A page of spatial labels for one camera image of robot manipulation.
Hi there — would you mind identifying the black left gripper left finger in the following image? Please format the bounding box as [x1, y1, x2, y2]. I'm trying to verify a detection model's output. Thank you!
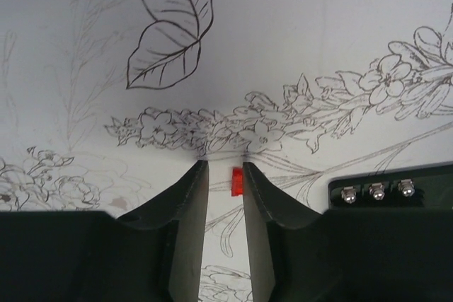
[116, 161, 209, 301]

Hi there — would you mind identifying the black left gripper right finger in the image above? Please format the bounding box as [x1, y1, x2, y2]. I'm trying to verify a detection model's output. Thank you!
[243, 162, 324, 301]

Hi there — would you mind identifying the red blade fuse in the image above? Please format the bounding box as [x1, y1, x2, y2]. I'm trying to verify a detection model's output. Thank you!
[231, 167, 243, 197]

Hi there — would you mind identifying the black fuse box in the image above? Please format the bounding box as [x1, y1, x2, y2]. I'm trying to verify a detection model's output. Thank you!
[327, 163, 452, 212]

